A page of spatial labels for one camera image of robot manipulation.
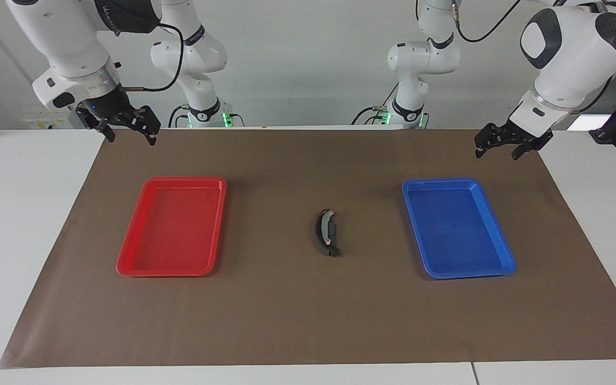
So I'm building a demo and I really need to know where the black base cable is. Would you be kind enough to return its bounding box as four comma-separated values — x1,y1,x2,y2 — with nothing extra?
352,104,395,127
168,104,191,129

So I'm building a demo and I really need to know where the brown table mat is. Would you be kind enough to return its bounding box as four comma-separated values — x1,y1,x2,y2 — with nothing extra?
0,128,616,369

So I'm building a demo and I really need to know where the white flat panel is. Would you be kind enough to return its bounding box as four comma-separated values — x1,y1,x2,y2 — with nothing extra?
567,113,598,132

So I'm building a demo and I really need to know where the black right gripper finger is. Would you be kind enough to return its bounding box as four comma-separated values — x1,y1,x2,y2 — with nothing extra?
94,120,117,143
136,105,162,147

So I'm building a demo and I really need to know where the black left base cable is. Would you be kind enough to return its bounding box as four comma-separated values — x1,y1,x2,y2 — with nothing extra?
352,104,395,127

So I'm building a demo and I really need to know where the red plastic tray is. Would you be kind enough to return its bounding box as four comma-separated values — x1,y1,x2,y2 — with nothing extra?
116,177,228,278

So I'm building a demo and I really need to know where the blue plastic tray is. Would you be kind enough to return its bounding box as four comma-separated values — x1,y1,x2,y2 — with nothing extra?
402,178,517,280

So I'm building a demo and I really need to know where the black right base cable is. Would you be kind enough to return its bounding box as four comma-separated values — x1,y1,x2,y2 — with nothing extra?
168,104,191,129

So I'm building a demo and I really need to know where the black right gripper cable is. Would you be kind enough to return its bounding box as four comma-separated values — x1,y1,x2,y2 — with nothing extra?
118,21,186,93

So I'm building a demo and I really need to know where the white wall socket box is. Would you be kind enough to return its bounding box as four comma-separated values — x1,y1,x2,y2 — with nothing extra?
21,110,81,130

